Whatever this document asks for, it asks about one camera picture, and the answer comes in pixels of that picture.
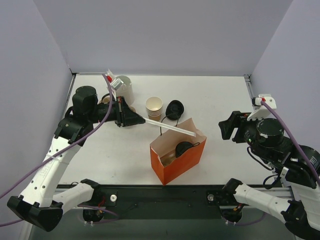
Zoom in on single white stirrer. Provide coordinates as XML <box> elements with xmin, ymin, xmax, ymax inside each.
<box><xmin>143</xmin><ymin>118</ymin><xmax>196</xmax><ymax>137</ymax></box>

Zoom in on black plastic cup lid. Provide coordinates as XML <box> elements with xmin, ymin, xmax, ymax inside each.
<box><xmin>175</xmin><ymin>141</ymin><xmax>194</xmax><ymax>158</ymax></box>

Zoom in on brown pulp cup carrier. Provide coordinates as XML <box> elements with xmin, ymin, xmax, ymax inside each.
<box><xmin>160</xmin><ymin>153</ymin><xmax>176</xmax><ymax>167</ymax></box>
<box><xmin>99</xmin><ymin>96</ymin><xmax>136</xmax><ymax>113</ymax></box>

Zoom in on orange paper takeout bag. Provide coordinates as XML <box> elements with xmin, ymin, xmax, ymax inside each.
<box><xmin>149</xmin><ymin>118</ymin><xmax>207</xmax><ymax>186</ymax></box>

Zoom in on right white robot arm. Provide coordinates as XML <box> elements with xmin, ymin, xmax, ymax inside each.
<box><xmin>218</xmin><ymin>111</ymin><xmax>320</xmax><ymax>240</ymax></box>

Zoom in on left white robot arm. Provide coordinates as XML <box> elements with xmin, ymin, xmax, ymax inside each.
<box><xmin>7</xmin><ymin>86</ymin><xmax>146</xmax><ymax>232</ymax></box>

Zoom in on white cylindrical holder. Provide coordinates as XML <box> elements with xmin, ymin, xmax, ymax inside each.
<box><xmin>115</xmin><ymin>75</ymin><xmax>135</xmax><ymax>106</ymax></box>

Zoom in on stack of brown paper cups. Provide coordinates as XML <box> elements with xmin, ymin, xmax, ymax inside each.
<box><xmin>145</xmin><ymin>96</ymin><xmax>163</xmax><ymax>122</ymax></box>

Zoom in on white wrapped stirrers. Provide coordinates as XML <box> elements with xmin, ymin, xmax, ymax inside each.
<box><xmin>106</xmin><ymin>69</ymin><xmax>116</xmax><ymax>82</ymax></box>

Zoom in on stack of black cup lids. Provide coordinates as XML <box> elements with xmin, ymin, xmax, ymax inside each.
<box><xmin>165</xmin><ymin>100</ymin><xmax>185</xmax><ymax>121</ymax></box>

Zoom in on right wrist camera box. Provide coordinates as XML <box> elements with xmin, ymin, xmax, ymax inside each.
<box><xmin>247</xmin><ymin>93</ymin><xmax>277</xmax><ymax>121</ymax></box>

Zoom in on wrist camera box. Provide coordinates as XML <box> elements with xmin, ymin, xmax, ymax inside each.
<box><xmin>247</xmin><ymin>93</ymin><xmax>277</xmax><ymax>121</ymax></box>
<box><xmin>106</xmin><ymin>75</ymin><xmax>124</xmax><ymax>99</ymax></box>

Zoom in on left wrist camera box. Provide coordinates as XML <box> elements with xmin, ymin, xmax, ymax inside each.
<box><xmin>106</xmin><ymin>75</ymin><xmax>124</xmax><ymax>99</ymax></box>

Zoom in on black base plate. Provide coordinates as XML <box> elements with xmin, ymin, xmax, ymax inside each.
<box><xmin>82</xmin><ymin>184</ymin><xmax>238</xmax><ymax>223</ymax></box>

